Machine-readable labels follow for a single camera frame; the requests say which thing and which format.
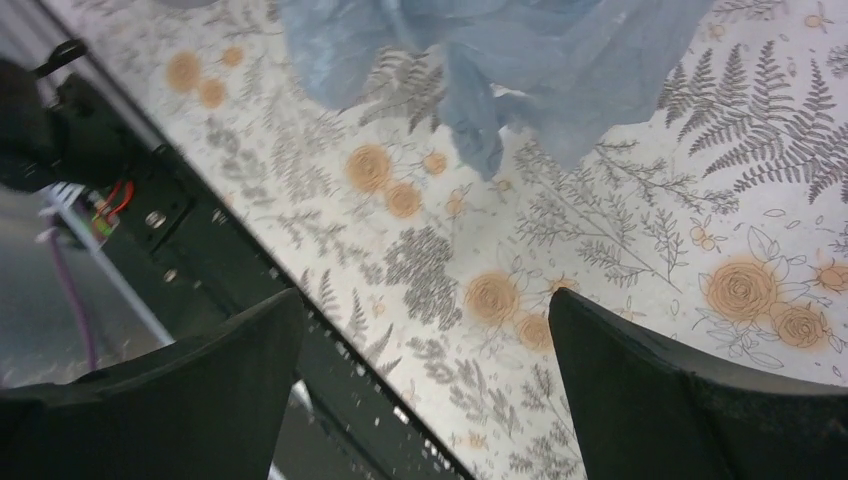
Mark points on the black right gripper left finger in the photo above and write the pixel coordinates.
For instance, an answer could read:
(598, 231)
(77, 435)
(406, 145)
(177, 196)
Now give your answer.
(205, 407)

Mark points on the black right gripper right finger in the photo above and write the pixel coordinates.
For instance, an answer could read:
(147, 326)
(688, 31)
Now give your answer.
(645, 406)

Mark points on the light blue plastic trash bag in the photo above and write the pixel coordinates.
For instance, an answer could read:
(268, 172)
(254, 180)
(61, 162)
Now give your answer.
(568, 71)

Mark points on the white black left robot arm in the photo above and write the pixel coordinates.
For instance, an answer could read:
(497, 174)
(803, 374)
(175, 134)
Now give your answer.
(81, 139)

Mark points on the floral patterned table mat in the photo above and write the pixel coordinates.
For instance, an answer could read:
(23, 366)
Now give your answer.
(721, 222)

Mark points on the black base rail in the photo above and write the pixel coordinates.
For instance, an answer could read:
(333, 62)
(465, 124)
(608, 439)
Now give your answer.
(186, 264)

